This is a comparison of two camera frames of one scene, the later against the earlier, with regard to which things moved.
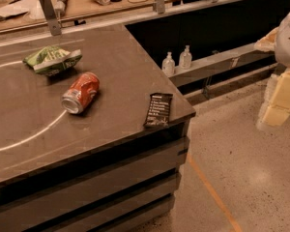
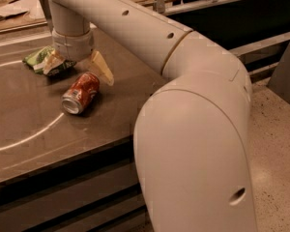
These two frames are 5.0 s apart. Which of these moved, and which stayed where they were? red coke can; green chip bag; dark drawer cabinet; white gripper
Moved: white gripper
Stayed: dark drawer cabinet; green chip bag; red coke can
